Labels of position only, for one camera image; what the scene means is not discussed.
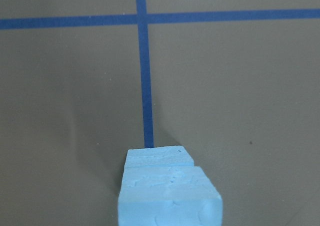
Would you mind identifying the light blue block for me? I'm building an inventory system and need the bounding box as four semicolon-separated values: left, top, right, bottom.
124;145;195;168
117;166;223;225

